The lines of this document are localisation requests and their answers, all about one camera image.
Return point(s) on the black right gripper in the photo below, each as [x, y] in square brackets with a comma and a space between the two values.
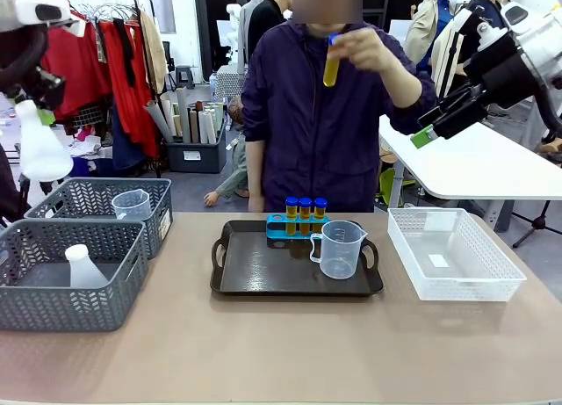
[505, 73]

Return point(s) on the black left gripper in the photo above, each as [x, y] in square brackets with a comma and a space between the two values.
[48, 86]

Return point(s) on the white plastic flask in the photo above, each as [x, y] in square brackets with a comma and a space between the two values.
[85, 271]
[41, 150]

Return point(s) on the yellow test tube blue cap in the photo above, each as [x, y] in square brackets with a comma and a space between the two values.
[320, 216]
[305, 216]
[292, 216]
[331, 69]

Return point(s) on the clear plastic measuring cup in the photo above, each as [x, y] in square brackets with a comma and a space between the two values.
[129, 207]
[340, 255]

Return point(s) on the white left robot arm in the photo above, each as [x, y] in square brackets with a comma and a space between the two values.
[22, 5]

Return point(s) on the person's right forearm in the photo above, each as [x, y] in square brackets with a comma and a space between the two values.
[257, 203]

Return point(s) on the person's left forearm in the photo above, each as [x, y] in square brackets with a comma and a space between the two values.
[401, 86]

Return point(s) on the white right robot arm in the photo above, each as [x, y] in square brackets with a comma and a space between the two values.
[538, 40]

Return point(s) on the person's left hand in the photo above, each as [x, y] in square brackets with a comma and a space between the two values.
[371, 49]

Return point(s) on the white side table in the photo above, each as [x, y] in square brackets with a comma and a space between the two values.
[474, 168]

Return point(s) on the bystander in beige coat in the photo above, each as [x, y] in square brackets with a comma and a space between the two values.
[428, 31]

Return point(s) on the green box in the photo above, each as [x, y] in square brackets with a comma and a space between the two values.
[391, 185]

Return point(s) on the red hanging garment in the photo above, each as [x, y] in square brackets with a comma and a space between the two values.
[131, 97]

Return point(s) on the grey basket with cups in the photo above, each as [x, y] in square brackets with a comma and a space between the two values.
[88, 198]

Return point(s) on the slanted grey paper roll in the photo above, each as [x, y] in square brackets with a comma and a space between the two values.
[159, 121]

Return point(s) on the beige hanging garment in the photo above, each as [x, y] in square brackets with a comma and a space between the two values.
[153, 49]

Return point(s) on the black tripod stand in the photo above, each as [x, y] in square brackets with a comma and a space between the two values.
[538, 222]

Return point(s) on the person in purple jacket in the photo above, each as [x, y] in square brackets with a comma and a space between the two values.
[316, 146]

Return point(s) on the white paper label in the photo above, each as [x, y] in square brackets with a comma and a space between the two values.
[438, 260]

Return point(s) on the tall grey paper roll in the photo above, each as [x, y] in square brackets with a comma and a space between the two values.
[183, 115]

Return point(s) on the grey step stool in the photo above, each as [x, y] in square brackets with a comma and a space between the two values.
[185, 76]

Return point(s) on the black clothes rack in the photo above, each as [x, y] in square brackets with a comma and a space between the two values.
[149, 3]

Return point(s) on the brown paper roll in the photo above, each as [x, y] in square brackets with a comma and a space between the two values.
[194, 126]

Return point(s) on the white plastic basket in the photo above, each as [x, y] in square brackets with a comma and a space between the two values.
[465, 282]

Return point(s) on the grey storage bin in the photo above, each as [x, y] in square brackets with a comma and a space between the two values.
[197, 156]

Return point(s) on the white paper roll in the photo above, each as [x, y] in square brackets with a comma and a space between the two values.
[206, 128]

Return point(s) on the grey basket with flasks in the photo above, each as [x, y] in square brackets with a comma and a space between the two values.
[66, 308]

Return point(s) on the bystander in black top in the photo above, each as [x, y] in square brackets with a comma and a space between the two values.
[265, 23]

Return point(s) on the blue test tube rack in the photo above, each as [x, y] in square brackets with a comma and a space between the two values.
[277, 229]

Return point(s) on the bystander in grey hoodie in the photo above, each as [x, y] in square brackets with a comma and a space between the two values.
[246, 23]

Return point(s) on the black serving tray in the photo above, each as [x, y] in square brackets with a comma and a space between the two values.
[263, 273]

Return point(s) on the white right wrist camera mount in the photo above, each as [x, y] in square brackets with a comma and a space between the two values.
[470, 20]

